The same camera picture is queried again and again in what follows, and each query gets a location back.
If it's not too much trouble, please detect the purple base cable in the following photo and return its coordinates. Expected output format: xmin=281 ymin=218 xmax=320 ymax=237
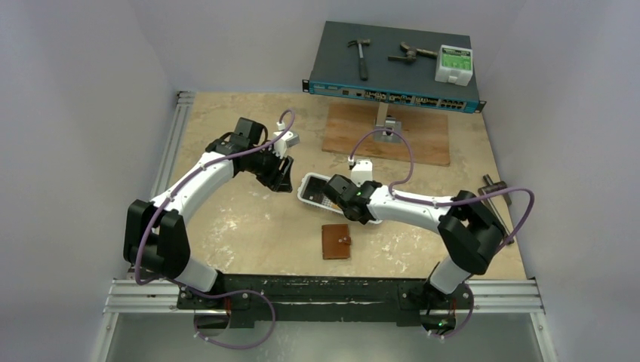
xmin=193 ymin=290 xmax=278 ymax=351

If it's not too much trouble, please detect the white green electrical module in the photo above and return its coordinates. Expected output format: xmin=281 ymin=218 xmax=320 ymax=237
xmin=435 ymin=44 xmax=474 ymax=87

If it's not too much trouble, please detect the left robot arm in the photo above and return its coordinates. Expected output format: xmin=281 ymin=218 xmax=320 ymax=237
xmin=123 ymin=118 xmax=300 ymax=308

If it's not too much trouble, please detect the silver metal stand bracket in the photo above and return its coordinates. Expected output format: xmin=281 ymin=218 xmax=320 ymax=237
xmin=373 ymin=102 xmax=402 ymax=143

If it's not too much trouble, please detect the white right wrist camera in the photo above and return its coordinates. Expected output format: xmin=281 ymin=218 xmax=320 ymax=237
xmin=348 ymin=157 xmax=374 ymax=186

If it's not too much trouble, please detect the white plastic basket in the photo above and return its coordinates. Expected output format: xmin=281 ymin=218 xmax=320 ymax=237
xmin=297 ymin=171 xmax=383 ymax=225

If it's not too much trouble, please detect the plywood base board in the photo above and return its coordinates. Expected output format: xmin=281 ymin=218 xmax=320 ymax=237
xmin=322 ymin=103 xmax=451 ymax=167

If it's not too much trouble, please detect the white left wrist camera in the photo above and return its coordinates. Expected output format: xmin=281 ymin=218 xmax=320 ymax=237
xmin=272 ymin=130 xmax=300 ymax=158

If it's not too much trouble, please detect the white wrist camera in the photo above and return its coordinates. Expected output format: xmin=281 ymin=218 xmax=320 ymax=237
xmin=272 ymin=130 xmax=300 ymax=158
xmin=348 ymin=157 xmax=374 ymax=186

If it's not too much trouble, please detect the small hammer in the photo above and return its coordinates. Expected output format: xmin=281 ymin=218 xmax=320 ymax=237
xmin=347 ymin=38 xmax=371 ymax=81

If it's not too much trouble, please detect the aluminium frame rail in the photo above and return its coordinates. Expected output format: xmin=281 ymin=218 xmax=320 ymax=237
xmin=150 ymin=90 xmax=197 ymax=197

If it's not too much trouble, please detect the brown leather card holder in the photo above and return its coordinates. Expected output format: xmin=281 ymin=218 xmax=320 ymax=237
xmin=322 ymin=224 xmax=352 ymax=260

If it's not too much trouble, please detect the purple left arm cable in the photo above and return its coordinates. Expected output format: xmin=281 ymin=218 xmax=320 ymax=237
xmin=132 ymin=109 xmax=297 ymax=287

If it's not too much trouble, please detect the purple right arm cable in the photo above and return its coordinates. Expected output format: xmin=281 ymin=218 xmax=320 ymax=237
xmin=348 ymin=128 xmax=535 ymax=251

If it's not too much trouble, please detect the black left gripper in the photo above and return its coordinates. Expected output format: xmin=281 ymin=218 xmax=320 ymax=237
xmin=247 ymin=145 xmax=292 ymax=192

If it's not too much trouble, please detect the blue network switch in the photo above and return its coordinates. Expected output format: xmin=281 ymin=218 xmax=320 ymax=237
xmin=302 ymin=21 xmax=486 ymax=114

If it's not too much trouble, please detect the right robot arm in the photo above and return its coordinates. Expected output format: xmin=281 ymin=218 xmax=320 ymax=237
xmin=322 ymin=174 xmax=506 ymax=307

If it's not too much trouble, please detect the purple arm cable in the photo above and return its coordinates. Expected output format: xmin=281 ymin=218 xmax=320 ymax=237
xmin=132 ymin=109 xmax=297 ymax=287
xmin=348 ymin=128 xmax=535 ymax=251

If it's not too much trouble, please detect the metal T-handle tool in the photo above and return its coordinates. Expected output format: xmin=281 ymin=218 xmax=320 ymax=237
xmin=478 ymin=173 xmax=512 ymax=235

